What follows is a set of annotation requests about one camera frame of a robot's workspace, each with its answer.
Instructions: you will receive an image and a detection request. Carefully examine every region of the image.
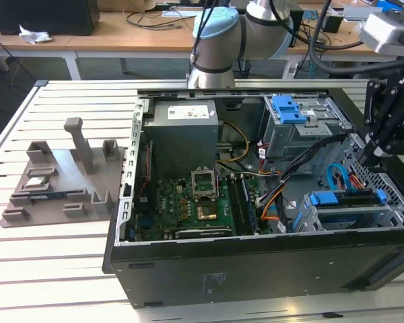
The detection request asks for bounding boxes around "large black box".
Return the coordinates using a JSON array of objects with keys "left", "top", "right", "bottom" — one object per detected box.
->
[{"left": 0, "top": 0, "right": 100, "bottom": 36}]

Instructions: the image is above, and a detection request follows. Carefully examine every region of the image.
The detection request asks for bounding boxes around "blue drive cage latch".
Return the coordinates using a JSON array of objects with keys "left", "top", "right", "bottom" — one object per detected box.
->
[{"left": 271, "top": 96, "right": 307, "bottom": 124}]

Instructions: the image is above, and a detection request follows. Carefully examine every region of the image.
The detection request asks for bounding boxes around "black desktop device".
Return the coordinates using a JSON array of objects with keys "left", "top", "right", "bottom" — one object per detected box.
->
[{"left": 288, "top": 9, "right": 306, "bottom": 48}]

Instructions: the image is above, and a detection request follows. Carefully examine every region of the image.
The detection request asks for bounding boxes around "flat grey box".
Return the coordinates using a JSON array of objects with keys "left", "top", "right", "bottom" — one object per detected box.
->
[{"left": 342, "top": 5, "right": 378, "bottom": 21}]

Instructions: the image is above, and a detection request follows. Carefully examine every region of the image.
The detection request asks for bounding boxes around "red orange power wire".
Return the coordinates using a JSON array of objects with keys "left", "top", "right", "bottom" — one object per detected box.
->
[{"left": 336, "top": 168, "right": 368, "bottom": 192}]

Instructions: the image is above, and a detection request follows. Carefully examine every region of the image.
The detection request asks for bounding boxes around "thin locking lever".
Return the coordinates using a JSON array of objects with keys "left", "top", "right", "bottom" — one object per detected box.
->
[{"left": 212, "top": 166, "right": 222, "bottom": 203}]

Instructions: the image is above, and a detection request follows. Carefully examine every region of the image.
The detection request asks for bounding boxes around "hard disk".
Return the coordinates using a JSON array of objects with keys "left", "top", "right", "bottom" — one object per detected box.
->
[{"left": 306, "top": 188, "right": 388, "bottom": 230}]

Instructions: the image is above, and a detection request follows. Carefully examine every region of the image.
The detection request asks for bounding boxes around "black cable bundle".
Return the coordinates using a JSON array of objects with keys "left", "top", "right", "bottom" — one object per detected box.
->
[{"left": 255, "top": 133, "right": 349, "bottom": 208}]

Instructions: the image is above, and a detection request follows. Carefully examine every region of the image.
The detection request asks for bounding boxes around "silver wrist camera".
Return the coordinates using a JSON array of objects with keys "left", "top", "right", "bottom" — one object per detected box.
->
[{"left": 358, "top": 9, "right": 404, "bottom": 55}]

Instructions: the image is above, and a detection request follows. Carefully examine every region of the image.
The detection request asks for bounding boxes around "black desk cable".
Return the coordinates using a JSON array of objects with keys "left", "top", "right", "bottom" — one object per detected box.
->
[{"left": 125, "top": 11, "right": 196, "bottom": 32}]

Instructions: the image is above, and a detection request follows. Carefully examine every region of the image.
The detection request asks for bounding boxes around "short wooden desk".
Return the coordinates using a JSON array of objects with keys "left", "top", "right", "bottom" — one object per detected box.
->
[{"left": 0, "top": 11, "right": 75, "bottom": 80}]

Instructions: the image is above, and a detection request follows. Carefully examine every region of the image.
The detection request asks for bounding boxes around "metal socket cover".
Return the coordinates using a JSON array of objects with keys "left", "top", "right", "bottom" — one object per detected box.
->
[{"left": 190, "top": 166, "right": 220, "bottom": 202}]

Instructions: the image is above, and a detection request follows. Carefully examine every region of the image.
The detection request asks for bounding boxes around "black mesh bin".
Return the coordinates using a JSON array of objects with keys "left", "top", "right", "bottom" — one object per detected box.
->
[{"left": 232, "top": 59, "right": 253, "bottom": 81}]

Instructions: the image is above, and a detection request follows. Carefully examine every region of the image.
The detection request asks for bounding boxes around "grey wire bundle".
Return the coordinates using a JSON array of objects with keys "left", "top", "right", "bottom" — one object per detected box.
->
[{"left": 217, "top": 160, "right": 283, "bottom": 178}]

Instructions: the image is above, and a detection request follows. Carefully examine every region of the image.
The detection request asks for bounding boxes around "grey parts rack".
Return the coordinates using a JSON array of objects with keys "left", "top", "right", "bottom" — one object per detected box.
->
[{"left": 0, "top": 116, "right": 127, "bottom": 229}]

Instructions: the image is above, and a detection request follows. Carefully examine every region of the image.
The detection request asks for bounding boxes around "crumpled white paper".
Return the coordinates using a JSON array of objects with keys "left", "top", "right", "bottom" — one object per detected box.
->
[{"left": 19, "top": 24, "right": 53, "bottom": 44}]

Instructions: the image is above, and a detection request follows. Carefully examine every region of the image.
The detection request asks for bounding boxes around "small black box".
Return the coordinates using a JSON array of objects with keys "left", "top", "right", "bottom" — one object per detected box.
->
[{"left": 321, "top": 15, "right": 343, "bottom": 34}]

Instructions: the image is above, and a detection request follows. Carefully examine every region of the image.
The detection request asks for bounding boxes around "CPU socket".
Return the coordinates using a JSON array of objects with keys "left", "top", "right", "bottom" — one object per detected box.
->
[{"left": 194, "top": 201, "right": 220, "bottom": 223}]

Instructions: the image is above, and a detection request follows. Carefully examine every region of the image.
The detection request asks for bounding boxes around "orange data wire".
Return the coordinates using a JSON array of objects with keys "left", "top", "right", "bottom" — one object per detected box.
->
[{"left": 260, "top": 190, "right": 286, "bottom": 223}]

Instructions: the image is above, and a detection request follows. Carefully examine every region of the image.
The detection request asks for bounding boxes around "green motherboard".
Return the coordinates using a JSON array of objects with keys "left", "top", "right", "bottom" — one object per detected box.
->
[{"left": 134, "top": 173, "right": 260, "bottom": 242}]

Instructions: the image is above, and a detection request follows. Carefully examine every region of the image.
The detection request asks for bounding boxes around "black PC case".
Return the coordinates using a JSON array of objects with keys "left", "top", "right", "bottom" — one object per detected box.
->
[{"left": 102, "top": 77, "right": 404, "bottom": 309}]

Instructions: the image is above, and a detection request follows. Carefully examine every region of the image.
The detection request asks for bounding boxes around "yellow wire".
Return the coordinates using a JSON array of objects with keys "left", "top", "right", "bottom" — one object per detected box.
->
[{"left": 215, "top": 120, "right": 250, "bottom": 169}]

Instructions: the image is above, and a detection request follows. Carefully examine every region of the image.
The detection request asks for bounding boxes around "blue data wire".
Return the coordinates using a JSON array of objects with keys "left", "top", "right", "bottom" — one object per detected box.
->
[{"left": 325, "top": 163, "right": 350, "bottom": 193}]

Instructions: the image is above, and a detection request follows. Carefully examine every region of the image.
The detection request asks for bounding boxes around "grey metal drive cage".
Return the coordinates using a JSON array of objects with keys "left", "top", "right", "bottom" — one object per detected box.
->
[{"left": 259, "top": 95, "right": 354, "bottom": 162}]

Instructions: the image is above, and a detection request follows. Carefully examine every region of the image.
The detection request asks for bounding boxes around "long black expansion slot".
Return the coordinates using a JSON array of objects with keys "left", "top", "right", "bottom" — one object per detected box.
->
[{"left": 174, "top": 227, "right": 233, "bottom": 239}]

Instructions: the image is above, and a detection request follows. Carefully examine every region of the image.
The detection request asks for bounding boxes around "silver CPU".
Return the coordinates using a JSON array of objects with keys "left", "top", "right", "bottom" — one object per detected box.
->
[{"left": 23, "top": 177, "right": 50, "bottom": 188}]

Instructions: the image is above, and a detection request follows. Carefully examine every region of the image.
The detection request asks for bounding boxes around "long wooden desk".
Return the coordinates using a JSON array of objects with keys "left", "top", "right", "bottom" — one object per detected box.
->
[{"left": 65, "top": 3, "right": 391, "bottom": 80}]

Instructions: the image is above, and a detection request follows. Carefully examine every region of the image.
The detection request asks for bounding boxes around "grey power supply unit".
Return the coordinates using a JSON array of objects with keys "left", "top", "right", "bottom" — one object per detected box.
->
[{"left": 143, "top": 100, "right": 220, "bottom": 169}]

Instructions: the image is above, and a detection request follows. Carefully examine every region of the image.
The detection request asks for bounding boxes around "grey metal disk bay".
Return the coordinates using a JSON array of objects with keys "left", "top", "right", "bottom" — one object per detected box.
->
[{"left": 296, "top": 188, "right": 404, "bottom": 234}]

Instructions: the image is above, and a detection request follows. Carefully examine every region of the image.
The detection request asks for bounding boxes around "black case fan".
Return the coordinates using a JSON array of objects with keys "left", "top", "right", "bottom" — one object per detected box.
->
[{"left": 134, "top": 139, "right": 156, "bottom": 218}]

